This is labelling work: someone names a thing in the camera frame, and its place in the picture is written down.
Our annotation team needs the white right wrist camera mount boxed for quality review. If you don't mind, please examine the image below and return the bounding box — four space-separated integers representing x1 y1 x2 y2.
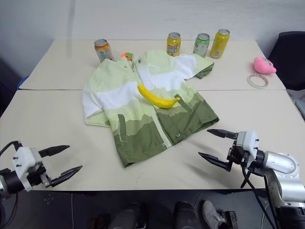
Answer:
234 130 261 166

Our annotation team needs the dark rounded shape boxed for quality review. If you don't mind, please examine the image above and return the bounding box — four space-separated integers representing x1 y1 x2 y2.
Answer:
173 201 200 229

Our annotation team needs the clear tape roll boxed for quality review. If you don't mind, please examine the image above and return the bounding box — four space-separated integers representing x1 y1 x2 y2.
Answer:
246 73 270 90

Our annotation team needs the pink plush toy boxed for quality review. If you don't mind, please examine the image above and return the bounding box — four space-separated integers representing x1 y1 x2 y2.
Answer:
253 56 277 76

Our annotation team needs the grey cloth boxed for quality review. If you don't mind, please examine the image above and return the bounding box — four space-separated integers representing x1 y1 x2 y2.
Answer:
291 89 305 125

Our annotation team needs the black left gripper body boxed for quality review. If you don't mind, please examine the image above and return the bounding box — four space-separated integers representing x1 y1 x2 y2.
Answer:
26 162 52 188

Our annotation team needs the orange and green drink can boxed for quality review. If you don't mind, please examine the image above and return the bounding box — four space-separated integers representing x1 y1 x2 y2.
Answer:
94 38 116 64

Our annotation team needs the black office chair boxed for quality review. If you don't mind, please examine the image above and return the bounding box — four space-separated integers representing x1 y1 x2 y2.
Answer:
268 31 305 92

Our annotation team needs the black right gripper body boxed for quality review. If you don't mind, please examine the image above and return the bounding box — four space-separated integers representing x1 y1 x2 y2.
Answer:
227 140 251 167

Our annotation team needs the yellow banana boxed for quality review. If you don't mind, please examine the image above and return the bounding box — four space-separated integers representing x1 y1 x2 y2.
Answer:
137 83 181 109

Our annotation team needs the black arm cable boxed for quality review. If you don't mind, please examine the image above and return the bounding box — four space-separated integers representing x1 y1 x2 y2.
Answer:
240 164 283 229
0 141 22 156

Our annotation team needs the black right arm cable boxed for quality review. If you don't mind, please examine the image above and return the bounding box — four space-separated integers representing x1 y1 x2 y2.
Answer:
240 164 283 229

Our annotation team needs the green and white zip jacket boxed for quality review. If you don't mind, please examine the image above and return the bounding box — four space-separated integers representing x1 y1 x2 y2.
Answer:
81 49 220 169

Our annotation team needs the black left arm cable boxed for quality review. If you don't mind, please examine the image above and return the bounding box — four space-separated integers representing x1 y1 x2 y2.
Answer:
0 141 22 156

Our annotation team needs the yellow drink can blue label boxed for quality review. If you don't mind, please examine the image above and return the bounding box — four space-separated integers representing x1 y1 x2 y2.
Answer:
166 31 182 57

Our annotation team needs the black device on floor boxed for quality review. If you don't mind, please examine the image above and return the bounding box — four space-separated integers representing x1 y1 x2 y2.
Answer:
221 209 239 229

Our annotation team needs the orange toy carrot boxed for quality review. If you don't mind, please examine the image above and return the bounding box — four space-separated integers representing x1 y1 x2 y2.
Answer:
119 52 134 63

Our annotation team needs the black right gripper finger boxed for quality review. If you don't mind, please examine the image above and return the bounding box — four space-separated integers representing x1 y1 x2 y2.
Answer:
207 128 239 140
198 152 234 173

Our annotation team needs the tall yellow drink can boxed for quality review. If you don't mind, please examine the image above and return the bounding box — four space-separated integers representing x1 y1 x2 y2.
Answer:
209 29 231 59

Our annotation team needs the grey shoe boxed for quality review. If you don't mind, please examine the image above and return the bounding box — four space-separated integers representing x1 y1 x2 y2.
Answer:
202 199 226 229

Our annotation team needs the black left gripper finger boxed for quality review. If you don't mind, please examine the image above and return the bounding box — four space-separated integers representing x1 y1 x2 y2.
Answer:
38 145 71 158
50 165 83 187

